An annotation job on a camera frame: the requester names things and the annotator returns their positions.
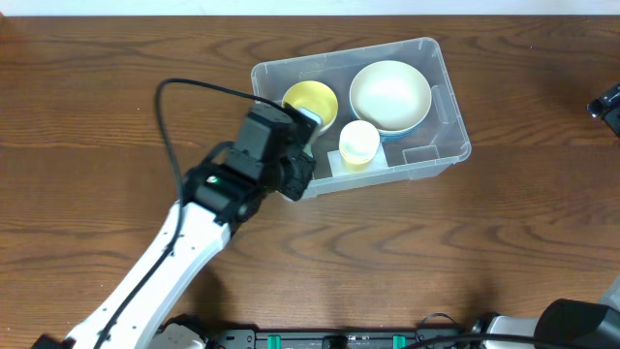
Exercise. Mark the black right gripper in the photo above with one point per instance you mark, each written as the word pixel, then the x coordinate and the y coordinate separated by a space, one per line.
pixel 605 107

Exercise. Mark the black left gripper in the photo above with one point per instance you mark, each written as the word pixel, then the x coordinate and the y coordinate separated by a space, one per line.
pixel 297 175

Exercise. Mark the yellow small bowl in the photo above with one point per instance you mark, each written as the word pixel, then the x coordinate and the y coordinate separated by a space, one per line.
pixel 316 97

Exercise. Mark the yellow plastic cup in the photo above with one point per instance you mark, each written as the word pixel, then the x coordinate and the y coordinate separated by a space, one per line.
pixel 356 166
pixel 352 154

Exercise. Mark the cream white plastic cup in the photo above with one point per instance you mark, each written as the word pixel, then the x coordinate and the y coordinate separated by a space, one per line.
pixel 360 136

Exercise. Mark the dark blue bowl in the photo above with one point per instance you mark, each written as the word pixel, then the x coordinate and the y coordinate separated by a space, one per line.
pixel 393 136
pixel 355 116

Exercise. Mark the clear plastic storage bin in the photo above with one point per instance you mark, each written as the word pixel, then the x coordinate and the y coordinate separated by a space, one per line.
pixel 439 142

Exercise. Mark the large beige bowl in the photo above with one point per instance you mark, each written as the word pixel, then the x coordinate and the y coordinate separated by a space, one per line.
pixel 393 96

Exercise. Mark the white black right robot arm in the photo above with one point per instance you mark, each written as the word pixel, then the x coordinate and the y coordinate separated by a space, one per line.
pixel 587 324

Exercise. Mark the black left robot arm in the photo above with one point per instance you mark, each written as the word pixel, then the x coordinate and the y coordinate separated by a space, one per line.
pixel 218 195

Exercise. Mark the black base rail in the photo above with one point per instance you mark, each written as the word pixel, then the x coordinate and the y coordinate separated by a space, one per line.
pixel 189 332

